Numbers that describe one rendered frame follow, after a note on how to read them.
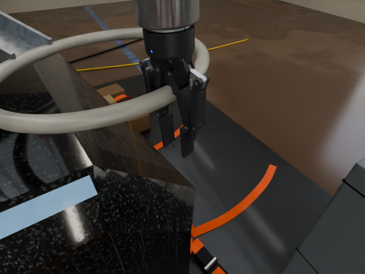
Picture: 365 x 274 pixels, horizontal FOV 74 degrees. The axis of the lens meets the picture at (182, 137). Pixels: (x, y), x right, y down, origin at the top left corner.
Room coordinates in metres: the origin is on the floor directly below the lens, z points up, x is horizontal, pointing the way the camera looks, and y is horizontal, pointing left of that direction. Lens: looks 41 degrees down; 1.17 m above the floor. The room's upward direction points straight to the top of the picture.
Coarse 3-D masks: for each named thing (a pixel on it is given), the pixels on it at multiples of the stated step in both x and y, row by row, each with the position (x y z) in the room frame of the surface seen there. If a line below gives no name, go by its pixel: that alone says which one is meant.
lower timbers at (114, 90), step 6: (114, 84) 1.92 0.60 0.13; (102, 90) 1.82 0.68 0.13; (108, 90) 1.82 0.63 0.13; (114, 90) 1.82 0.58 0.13; (120, 90) 1.82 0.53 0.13; (114, 96) 1.76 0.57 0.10; (120, 102) 1.79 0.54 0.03; (132, 120) 1.37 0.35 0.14; (138, 120) 1.39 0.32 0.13; (144, 120) 1.42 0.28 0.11; (138, 126) 1.39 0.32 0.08; (144, 126) 1.42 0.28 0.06
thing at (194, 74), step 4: (192, 68) 0.34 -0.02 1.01; (192, 72) 0.33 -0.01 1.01; (196, 72) 0.33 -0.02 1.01; (192, 76) 0.33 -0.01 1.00; (196, 76) 0.33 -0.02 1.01; (200, 76) 0.33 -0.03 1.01; (204, 76) 0.33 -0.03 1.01; (192, 80) 0.33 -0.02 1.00; (204, 80) 0.32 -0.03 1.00; (192, 84) 0.32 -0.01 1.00; (204, 84) 0.32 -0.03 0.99
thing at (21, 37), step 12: (0, 12) 0.73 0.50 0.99; (0, 24) 0.73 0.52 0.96; (12, 24) 0.71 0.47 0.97; (24, 24) 0.70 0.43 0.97; (0, 36) 0.69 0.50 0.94; (12, 36) 0.70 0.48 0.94; (24, 36) 0.70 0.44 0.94; (36, 36) 0.67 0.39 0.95; (48, 36) 0.67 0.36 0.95; (0, 48) 0.57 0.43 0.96; (12, 48) 0.65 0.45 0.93; (24, 48) 0.66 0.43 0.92; (0, 60) 0.58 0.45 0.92
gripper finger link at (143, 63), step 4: (144, 60) 0.40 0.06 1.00; (140, 64) 0.39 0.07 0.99; (144, 64) 0.39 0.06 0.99; (144, 68) 0.39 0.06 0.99; (144, 72) 0.39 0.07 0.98; (148, 72) 0.39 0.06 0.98; (152, 72) 0.40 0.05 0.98; (144, 76) 0.39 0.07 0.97; (148, 76) 0.39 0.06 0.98; (152, 76) 0.39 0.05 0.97; (144, 80) 0.39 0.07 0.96; (148, 80) 0.39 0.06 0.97; (152, 80) 0.39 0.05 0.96; (148, 84) 0.39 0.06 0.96; (152, 84) 0.39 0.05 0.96; (148, 88) 0.39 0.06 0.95; (152, 88) 0.39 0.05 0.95; (156, 88) 0.40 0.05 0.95; (148, 92) 0.39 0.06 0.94
